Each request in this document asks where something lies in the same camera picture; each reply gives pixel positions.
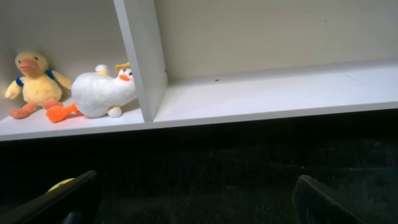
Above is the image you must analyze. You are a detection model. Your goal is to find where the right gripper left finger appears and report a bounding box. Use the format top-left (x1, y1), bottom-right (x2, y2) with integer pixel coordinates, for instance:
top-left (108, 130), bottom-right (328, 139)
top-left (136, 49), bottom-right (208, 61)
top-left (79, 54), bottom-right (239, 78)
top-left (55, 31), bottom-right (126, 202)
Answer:
top-left (0, 170), bottom-right (102, 224)

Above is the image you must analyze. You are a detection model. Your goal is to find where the yellow rattle drum toy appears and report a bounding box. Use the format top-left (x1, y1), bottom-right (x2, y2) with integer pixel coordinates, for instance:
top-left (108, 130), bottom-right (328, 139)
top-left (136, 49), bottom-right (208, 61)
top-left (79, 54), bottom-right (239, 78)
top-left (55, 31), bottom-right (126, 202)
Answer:
top-left (46, 177), bottom-right (76, 193)

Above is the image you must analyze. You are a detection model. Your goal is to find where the yellow plush duck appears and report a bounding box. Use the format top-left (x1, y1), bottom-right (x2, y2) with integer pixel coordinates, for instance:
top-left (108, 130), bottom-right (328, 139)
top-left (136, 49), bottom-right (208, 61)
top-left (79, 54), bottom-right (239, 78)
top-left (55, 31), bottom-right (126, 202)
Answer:
top-left (4, 51), bottom-right (74, 119)

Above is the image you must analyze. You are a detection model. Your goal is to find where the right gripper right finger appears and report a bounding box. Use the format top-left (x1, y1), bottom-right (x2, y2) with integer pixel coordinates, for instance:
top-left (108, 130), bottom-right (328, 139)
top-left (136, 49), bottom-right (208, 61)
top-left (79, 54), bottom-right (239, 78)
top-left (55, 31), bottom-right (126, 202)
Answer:
top-left (292, 174), bottom-right (398, 224)

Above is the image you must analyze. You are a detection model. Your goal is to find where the white shelf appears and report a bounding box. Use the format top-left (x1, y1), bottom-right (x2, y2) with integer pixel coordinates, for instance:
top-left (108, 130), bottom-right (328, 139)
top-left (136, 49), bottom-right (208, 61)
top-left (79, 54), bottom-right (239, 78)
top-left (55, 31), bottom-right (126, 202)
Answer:
top-left (0, 0), bottom-right (398, 142)

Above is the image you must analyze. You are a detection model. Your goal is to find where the white plush goose with hat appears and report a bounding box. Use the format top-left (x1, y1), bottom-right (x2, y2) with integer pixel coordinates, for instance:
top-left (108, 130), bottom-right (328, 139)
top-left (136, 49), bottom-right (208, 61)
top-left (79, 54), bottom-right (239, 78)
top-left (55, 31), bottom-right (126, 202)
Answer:
top-left (45, 61), bottom-right (137, 124)

